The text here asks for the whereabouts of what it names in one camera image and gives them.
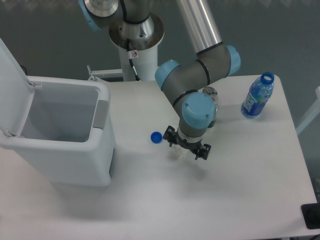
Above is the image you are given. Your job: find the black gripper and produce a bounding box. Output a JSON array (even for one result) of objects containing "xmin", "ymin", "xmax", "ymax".
[{"xmin": 162, "ymin": 125, "xmax": 212, "ymax": 161}]

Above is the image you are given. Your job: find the white paper ball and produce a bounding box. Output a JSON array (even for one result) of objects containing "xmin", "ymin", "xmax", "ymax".
[{"xmin": 171, "ymin": 144, "xmax": 189, "ymax": 160}]

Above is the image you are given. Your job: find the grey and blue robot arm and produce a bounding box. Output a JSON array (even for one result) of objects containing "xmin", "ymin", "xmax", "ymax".
[{"xmin": 79, "ymin": 0, "xmax": 241, "ymax": 160}]

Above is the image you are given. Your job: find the blue bottle cap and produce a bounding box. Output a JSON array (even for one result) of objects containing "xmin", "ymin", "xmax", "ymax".
[{"xmin": 150, "ymin": 131, "xmax": 163, "ymax": 144}]

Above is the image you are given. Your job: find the clear bottle green label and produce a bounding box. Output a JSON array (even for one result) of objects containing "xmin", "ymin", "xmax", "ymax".
[{"xmin": 208, "ymin": 94, "xmax": 219, "ymax": 129}]

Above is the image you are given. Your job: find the red soda can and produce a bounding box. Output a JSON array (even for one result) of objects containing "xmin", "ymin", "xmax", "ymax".
[{"xmin": 202, "ymin": 86, "xmax": 218, "ymax": 97}]

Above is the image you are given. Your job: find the blue plastic bottle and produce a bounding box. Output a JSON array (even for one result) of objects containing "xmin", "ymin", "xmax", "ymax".
[{"xmin": 241, "ymin": 71, "xmax": 275, "ymax": 119}]

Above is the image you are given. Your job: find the white trash bin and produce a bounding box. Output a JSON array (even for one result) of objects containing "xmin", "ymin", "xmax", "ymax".
[{"xmin": 0, "ymin": 76, "xmax": 115, "ymax": 187}]

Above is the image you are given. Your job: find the white chair part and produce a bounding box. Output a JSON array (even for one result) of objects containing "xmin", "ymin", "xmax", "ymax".
[{"xmin": 295, "ymin": 86, "xmax": 320, "ymax": 135}]

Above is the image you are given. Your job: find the black device at edge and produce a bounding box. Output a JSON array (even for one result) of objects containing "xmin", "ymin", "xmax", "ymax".
[{"xmin": 300, "ymin": 203, "xmax": 320, "ymax": 230}]

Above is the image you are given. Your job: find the white trash bin lid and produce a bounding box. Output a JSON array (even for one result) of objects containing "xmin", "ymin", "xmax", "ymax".
[{"xmin": 0, "ymin": 41, "xmax": 35, "ymax": 137}]

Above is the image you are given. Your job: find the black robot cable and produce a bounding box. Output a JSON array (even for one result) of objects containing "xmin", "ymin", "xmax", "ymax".
[{"xmin": 125, "ymin": 38, "xmax": 141, "ymax": 82}]

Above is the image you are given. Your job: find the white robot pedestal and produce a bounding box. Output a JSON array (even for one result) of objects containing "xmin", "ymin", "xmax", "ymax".
[{"xmin": 109, "ymin": 13, "xmax": 164, "ymax": 82}]

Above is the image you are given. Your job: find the white metal frame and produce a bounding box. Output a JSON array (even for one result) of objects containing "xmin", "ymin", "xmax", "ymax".
[{"xmin": 86, "ymin": 64, "xmax": 124, "ymax": 82}]

